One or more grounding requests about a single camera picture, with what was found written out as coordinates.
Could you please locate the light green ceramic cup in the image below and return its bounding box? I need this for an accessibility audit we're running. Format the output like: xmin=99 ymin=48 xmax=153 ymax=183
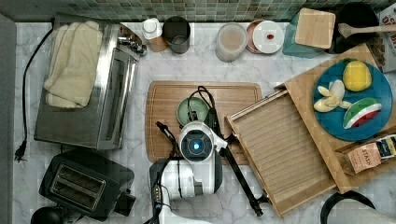
xmin=177 ymin=97 xmax=208 ymax=126

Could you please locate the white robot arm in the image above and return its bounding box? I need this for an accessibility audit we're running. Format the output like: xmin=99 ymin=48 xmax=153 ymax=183
xmin=145 ymin=121 xmax=228 ymax=224

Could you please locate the dark grey metal cup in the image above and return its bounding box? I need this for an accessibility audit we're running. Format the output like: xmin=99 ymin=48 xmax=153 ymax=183
xmin=163 ymin=16 xmax=191 ymax=54

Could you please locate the bamboo cutting board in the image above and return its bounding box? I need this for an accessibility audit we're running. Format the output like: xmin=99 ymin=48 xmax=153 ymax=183
xmin=145 ymin=81 xmax=262 ymax=162

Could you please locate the clear jar with cereal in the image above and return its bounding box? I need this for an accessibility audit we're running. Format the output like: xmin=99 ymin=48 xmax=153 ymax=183
xmin=215 ymin=22 xmax=248 ymax=63

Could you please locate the white cap wooden shaker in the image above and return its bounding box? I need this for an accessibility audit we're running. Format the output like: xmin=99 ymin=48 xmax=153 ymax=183
xmin=142 ymin=18 xmax=168 ymax=52

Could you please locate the stainless steel toaster oven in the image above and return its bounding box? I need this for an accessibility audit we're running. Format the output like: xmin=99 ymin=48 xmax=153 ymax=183
xmin=35 ymin=13 xmax=147 ymax=149

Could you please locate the wooden drawer box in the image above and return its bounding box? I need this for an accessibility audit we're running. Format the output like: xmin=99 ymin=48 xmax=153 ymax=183
xmin=227 ymin=44 xmax=395 ymax=217

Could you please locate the folded green towel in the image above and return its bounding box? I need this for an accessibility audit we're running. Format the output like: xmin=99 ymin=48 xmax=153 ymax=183
xmin=44 ymin=21 xmax=103 ymax=108

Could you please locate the toy peeled banana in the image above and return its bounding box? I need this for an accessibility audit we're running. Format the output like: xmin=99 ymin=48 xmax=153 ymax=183
xmin=314 ymin=79 xmax=352 ymax=113

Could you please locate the black two-slot toaster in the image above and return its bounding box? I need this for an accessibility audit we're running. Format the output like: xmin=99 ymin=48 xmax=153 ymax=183
xmin=39 ymin=149 xmax=135 ymax=221

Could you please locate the teal canister with wooden lid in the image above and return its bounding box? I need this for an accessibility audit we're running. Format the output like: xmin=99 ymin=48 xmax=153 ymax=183
xmin=282 ymin=7 xmax=336 ymax=59

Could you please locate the blue round plate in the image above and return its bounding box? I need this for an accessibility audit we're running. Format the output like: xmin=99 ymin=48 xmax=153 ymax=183
xmin=315 ymin=63 xmax=393 ymax=141

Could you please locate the yellow toy lemon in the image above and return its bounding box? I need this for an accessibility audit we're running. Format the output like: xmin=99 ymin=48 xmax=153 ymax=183
xmin=343 ymin=61 xmax=372 ymax=91

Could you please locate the toy watermelon slice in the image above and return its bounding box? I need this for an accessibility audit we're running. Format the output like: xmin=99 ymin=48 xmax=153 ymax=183
xmin=343 ymin=97 xmax=382 ymax=129

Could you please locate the wooden spoon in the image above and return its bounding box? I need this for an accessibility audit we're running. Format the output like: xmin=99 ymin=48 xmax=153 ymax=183
xmin=338 ymin=23 xmax=396 ymax=38

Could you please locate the black paper towel base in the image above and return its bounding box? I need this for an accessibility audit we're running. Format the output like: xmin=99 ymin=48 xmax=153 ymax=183
xmin=320 ymin=190 xmax=375 ymax=224

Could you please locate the white paper towel roll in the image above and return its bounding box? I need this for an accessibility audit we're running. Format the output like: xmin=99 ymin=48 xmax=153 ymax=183
xmin=327 ymin=200 xmax=396 ymax=224

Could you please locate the printed cardboard box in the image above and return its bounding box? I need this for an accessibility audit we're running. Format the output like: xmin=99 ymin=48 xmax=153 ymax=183
xmin=368 ymin=4 xmax=396 ymax=73

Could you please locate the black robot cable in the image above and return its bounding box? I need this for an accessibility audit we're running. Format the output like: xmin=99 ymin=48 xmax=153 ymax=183
xmin=145 ymin=120 xmax=181 ymax=224

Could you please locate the black power cord with plug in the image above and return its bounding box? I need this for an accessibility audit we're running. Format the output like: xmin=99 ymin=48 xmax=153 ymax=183
xmin=13 ymin=28 xmax=54 ymax=163

